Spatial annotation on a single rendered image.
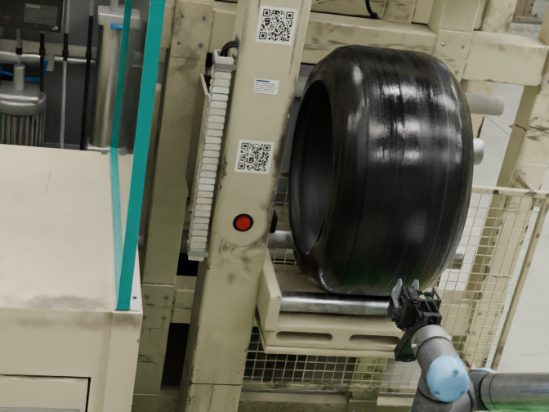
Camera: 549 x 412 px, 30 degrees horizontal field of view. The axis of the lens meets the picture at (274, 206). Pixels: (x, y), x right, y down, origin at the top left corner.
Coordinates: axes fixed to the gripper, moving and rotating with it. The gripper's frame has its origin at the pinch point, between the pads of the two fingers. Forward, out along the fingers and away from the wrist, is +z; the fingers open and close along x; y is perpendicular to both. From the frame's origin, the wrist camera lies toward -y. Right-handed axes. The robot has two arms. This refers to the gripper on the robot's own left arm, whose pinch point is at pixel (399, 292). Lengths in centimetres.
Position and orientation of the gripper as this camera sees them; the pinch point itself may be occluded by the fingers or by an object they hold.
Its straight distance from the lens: 221.9
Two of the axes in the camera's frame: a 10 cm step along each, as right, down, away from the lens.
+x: -9.7, -0.7, -2.1
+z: -1.6, -4.7, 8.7
